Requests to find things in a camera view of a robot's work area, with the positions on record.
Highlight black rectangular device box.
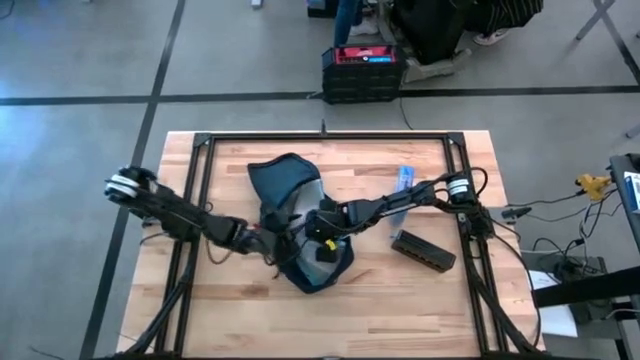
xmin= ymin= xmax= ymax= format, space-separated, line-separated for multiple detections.
xmin=390 ymin=228 xmax=457 ymax=274

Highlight blue and white box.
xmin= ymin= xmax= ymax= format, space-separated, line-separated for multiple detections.
xmin=622 ymin=171 xmax=640 ymax=214

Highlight white paper sheet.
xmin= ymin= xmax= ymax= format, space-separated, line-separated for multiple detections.
xmin=528 ymin=269 xmax=579 ymax=338

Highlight black and red power station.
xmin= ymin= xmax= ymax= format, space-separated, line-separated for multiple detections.
xmin=320 ymin=43 xmax=407 ymax=105

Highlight tangled black cables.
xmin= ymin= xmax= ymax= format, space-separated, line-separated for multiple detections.
xmin=504 ymin=187 xmax=619 ymax=274

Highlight black power cable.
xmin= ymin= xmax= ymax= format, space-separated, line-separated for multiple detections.
xmin=398 ymin=97 xmax=414 ymax=130

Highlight dark blue Outdoor Products backpack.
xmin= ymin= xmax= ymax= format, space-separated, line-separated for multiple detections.
xmin=247 ymin=152 xmax=356 ymax=295

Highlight blue first aid kit box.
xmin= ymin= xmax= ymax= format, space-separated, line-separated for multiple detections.
xmin=391 ymin=164 xmax=416 ymax=227

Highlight black metal beam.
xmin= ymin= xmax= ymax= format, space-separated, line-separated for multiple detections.
xmin=530 ymin=264 xmax=640 ymax=309

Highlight person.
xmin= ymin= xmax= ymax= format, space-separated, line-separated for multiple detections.
xmin=464 ymin=0 xmax=545 ymax=47
xmin=333 ymin=0 xmax=381 ymax=47

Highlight black side table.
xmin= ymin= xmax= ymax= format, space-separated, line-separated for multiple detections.
xmin=607 ymin=153 xmax=640 ymax=254

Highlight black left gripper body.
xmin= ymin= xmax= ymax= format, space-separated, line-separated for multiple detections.
xmin=233 ymin=224 xmax=279 ymax=264

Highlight grey floor box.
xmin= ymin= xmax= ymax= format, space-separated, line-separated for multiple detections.
xmin=519 ymin=249 xmax=609 ymax=326

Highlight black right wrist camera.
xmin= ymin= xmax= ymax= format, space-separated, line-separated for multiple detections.
xmin=315 ymin=238 xmax=342 ymax=265

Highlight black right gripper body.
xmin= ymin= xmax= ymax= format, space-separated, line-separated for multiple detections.
xmin=304 ymin=198 xmax=351 ymax=244

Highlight black metal table frame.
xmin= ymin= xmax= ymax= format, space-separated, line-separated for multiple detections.
xmin=119 ymin=130 xmax=546 ymax=360

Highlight black case on grey cart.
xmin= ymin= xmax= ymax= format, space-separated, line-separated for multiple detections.
xmin=389 ymin=0 xmax=474 ymax=85

